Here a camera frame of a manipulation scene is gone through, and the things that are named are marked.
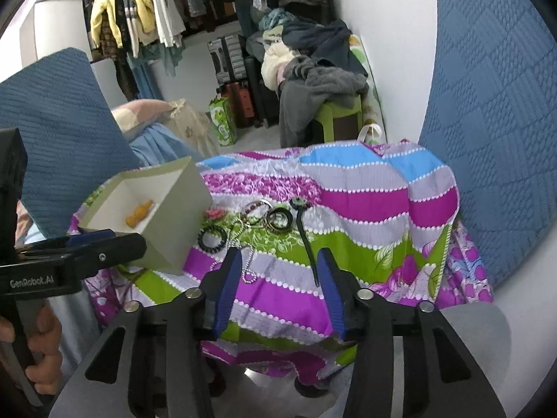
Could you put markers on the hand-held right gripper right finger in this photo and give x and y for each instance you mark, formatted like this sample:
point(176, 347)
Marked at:
point(328, 287)

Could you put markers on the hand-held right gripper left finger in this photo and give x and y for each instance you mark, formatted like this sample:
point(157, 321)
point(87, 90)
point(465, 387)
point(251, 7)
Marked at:
point(233, 278)

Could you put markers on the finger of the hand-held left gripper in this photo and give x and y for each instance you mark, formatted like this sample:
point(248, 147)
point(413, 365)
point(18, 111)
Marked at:
point(122, 248)
point(91, 237)

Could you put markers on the grey-green cardboard box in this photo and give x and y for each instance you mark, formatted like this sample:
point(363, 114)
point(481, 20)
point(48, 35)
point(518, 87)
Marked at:
point(182, 209)

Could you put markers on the person's left hand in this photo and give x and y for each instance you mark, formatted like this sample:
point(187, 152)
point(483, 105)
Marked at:
point(48, 331)

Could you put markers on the small orange trinket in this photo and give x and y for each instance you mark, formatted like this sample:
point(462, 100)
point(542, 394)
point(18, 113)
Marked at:
point(139, 214)

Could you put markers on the black hair stick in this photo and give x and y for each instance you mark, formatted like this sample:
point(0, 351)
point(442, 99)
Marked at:
point(307, 244)

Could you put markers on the silver bangle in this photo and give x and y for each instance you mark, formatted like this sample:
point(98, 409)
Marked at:
point(261, 226)

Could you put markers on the pink hair clip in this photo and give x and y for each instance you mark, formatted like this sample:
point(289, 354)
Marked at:
point(214, 214)

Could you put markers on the colourful striped floral cloth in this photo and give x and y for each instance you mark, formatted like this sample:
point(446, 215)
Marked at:
point(348, 209)

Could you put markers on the light blue bed sheet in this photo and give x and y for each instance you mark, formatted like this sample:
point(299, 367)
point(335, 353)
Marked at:
point(156, 143)

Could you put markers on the blue quilted blanket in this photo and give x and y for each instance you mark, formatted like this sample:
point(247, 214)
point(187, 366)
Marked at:
point(56, 117)
point(487, 117)

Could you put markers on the pink and beige pillow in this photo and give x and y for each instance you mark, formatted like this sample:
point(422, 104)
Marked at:
point(139, 111)

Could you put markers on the beige lace cloth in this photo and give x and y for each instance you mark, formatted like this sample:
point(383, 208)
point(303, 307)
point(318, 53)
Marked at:
point(191, 126)

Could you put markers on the green gift bag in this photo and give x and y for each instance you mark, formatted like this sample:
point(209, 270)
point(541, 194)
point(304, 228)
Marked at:
point(222, 122)

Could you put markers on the green plastic stool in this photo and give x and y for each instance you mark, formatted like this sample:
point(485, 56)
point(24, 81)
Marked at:
point(324, 115)

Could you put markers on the red suitcase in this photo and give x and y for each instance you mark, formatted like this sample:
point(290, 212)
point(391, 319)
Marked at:
point(239, 104)

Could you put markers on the grey fleece garment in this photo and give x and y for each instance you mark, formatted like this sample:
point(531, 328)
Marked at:
point(296, 104)

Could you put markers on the plain black suitcase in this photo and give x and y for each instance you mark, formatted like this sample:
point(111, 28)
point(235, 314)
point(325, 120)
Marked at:
point(261, 91)

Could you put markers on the cream fluffy garment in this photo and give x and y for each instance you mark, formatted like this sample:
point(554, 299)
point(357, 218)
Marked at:
point(272, 65)

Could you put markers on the black ribbed suitcase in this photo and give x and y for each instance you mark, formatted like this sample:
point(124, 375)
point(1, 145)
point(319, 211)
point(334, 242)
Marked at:
point(226, 56)

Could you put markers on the green floral mat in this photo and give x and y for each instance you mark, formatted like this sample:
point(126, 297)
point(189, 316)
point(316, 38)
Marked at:
point(361, 52)

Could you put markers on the row of hanging clothes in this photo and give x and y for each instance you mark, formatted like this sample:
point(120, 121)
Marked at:
point(165, 8)

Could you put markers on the dark navy garment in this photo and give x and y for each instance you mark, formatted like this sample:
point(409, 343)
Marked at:
point(322, 39)

